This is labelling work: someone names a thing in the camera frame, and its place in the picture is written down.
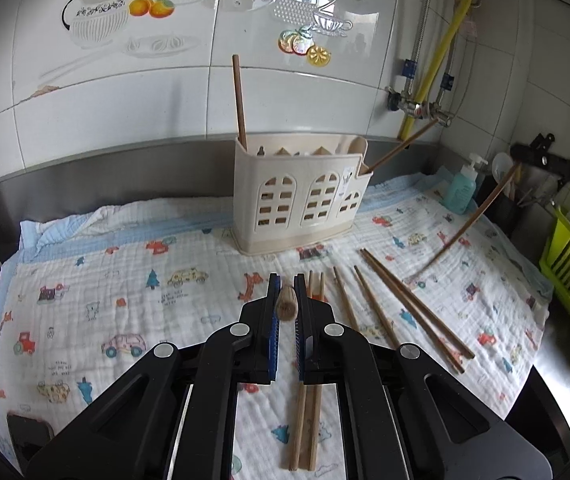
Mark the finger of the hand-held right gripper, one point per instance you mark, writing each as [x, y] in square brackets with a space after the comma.
[545, 160]

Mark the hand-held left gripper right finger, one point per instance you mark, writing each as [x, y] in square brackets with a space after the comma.
[299, 345]

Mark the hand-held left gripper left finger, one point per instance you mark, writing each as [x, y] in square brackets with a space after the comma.
[274, 340]

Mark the cream plastic chopstick holder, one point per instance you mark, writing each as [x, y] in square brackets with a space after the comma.
[285, 170]

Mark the white plastic spoon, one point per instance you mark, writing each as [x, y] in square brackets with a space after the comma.
[502, 162]

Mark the black knife block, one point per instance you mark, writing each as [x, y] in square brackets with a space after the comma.
[500, 205]

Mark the green plastic dish rack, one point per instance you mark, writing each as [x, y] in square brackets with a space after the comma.
[565, 260]

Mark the teal soap pump bottle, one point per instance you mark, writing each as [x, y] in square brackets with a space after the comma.
[460, 190]

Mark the white cartoon print blanket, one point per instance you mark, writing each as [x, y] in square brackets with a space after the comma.
[115, 285]

